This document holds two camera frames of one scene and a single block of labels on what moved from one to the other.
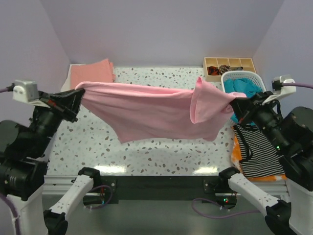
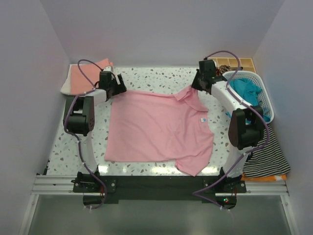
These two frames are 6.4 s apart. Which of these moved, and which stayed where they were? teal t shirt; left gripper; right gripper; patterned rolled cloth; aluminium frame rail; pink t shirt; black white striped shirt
Moved: right gripper; left gripper; pink t shirt
Stayed: patterned rolled cloth; aluminium frame rail; black white striped shirt; teal t shirt
